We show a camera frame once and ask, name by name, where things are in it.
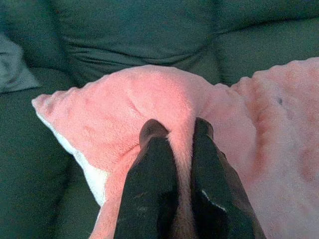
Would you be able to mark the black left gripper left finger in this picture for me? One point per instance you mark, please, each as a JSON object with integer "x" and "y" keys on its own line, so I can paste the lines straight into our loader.
{"x": 149, "y": 184}

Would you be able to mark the grey cloth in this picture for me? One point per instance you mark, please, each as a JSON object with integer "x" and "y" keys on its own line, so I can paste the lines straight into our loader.
{"x": 12, "y": 69}

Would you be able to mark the pink fluffy pillow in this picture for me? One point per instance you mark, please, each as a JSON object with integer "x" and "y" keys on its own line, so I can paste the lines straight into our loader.
{"x": 139, "y": 104}

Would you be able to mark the dark green leather sofa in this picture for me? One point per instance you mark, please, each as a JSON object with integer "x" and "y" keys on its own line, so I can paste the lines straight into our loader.
{"x": 139, "y": 32}

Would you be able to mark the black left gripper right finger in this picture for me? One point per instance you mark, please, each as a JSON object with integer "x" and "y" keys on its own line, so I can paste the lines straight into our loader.
{"x": 219, "y": 189}

